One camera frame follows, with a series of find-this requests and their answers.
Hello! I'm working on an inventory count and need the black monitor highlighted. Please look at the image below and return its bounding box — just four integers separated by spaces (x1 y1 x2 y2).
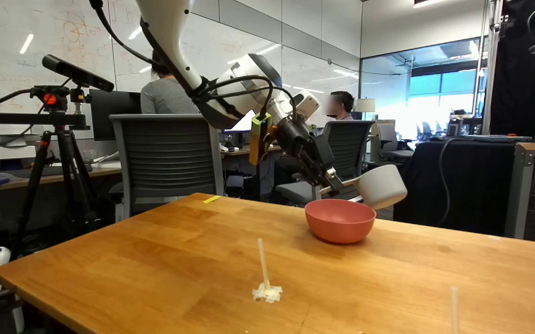
87 90 143 144

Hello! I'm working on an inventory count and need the grey office chair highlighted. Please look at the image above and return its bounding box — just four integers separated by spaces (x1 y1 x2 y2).
273 119 373 209
108 112 227 223

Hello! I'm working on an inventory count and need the bearded man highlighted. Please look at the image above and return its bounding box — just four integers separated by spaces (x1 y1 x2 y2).
323 90 358 123

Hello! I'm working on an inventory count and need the tripod with black camera bar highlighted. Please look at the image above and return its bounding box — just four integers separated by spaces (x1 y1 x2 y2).
0 53 115 253

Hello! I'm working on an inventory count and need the yellow green wrist camera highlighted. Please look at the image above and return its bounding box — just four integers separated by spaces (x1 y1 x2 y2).
245 110 273 170

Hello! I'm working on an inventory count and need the lit computer monitor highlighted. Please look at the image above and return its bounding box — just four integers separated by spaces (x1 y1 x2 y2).
223 110 256 136

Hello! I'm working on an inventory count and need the long wooden desk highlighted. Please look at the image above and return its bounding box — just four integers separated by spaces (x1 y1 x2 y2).
0 162 121 199

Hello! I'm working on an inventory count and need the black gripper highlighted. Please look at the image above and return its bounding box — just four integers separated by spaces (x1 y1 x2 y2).
271 114 351 201

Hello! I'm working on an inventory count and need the black cloth covered table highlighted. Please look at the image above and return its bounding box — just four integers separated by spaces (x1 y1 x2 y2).
392 136 533 238

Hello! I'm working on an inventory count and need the pink bowl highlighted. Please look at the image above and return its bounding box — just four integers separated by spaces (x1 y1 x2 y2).
303 197 379 246

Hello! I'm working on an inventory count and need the grey measuring cup with handle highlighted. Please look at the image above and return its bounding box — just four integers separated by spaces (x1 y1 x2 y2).
316 162 410 212

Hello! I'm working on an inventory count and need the black backdrop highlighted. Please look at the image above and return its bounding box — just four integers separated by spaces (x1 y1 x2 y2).
489 0 535 140

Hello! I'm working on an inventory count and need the woman in grey shirt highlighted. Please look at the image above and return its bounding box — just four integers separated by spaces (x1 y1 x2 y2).
139 58 202 116

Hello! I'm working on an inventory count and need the white tape strip crumpled end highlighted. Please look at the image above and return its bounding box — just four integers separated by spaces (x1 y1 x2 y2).
251 238 284 307

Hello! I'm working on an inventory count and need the white table lamp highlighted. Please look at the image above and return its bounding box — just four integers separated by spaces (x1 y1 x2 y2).
353 97 377 118

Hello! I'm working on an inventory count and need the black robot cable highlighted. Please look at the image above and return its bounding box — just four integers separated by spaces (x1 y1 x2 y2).
87 0 297 127

